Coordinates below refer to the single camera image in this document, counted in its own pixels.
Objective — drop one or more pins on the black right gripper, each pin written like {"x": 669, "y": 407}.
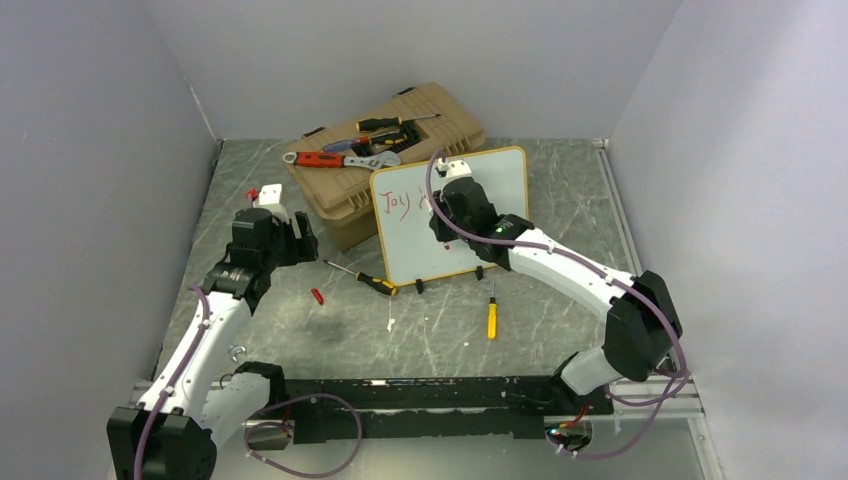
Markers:
{"x": 441, "y": 233}

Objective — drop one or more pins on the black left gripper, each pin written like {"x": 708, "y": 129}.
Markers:
{"x": 302, "y": 250}

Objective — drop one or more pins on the red marker cap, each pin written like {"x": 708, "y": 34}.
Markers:
{"x": 318, "y": 296}

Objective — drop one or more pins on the yellow-framed whiteboard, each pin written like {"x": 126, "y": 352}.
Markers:
{"x": 411, "y": 250}

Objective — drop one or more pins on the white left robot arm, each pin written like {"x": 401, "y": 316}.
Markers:
{"x": 175, "y": 429}

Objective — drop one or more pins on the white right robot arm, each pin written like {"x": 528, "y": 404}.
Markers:
{"x": 641, "y": 326}

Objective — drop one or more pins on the black orange screwdriver on table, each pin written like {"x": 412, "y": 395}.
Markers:
{"x": 377, "y": 284}

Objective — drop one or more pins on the tan plastic toolbox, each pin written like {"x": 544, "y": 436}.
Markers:
{"x": 342, "y": 197}

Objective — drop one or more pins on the black yellow tool in toolbox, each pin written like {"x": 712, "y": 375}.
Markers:
{"x": 406, "y": 136}

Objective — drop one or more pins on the blue red screwdriver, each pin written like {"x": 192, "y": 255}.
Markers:
{"x": 348, "y": 144}

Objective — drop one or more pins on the black yellow screwdriver on toolbox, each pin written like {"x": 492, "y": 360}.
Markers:
{"x": 375, "y": 124}

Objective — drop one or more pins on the silver open-end wrench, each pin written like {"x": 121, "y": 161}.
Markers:
{"x": 237, "y": 353}

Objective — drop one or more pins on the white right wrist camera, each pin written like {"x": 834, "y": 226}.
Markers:
{"x": 450, "y": 170}

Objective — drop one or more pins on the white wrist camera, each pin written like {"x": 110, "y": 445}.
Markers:
{"x": 269, "y": 197}
{"x": 450, "y": 170}

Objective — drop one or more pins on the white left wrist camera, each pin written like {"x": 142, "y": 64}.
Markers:
{"x": 269, "y": 197}

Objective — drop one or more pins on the red handle adjustable wrench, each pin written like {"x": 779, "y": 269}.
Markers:
{"x": 324, "y": 160}

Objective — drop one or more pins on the yellow handle screwdriver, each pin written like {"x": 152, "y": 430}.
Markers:
{"x": 492, "y": 314}

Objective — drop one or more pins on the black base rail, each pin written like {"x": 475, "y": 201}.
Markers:
{"x": 320, "y": 410}

